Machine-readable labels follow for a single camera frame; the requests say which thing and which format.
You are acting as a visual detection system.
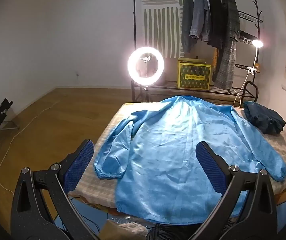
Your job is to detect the ring light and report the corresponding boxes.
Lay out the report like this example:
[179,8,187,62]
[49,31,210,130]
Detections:
[127,46,165,102]

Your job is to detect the black hanging coat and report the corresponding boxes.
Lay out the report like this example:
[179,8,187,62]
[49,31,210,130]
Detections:
[207,0,224,49]

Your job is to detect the yellow patterned box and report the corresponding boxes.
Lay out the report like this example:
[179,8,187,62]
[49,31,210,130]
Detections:
[177,57,212,90]

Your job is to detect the dark teal folded garment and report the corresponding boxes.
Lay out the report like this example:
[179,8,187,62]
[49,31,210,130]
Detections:
[243,101,286,134]

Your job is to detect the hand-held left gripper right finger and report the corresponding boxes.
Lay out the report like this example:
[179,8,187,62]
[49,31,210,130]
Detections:
[188,141,278,240]

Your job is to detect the yellow-brown hanging cloth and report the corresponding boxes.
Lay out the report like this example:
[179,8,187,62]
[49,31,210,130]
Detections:
[212,47,220,77]

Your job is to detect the white clip lamp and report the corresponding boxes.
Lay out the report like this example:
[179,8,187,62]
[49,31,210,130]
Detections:
[247,39,264,75]

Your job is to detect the blue jacket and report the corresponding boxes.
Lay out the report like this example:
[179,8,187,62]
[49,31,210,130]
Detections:
[93,95,286,224]

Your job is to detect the denim hanging jacket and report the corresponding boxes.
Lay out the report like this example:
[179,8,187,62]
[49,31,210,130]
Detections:
[189,0,211,42]

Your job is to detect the black tubular metal frame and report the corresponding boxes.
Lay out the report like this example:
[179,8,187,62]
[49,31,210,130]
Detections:
[242,81,259,103]

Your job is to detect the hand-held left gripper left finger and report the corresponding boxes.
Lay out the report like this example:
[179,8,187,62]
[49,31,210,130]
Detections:
[11,139,101,240]

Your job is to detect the white fluffy towel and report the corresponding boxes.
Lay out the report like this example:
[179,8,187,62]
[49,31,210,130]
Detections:
[118,221,148,240]

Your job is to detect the white floor cable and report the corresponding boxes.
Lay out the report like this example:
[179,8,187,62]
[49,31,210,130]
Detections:
[0,101,58,193]

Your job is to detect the beige plaid blanket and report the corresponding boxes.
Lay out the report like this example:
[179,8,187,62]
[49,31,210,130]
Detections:
[68,102,286,209]

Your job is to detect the grey plaid hanging coat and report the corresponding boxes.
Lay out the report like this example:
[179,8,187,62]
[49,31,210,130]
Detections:
[211,0,241,90]

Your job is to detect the grey-green hanging jacket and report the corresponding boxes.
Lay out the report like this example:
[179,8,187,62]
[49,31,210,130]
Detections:
[181,0,194,53]

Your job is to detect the black metal clothes rack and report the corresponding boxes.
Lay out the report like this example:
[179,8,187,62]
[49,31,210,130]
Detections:
[132,0,264,110]

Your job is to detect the green striped wall hanging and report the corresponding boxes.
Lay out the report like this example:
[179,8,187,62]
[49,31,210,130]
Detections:
[140,0,184,58]

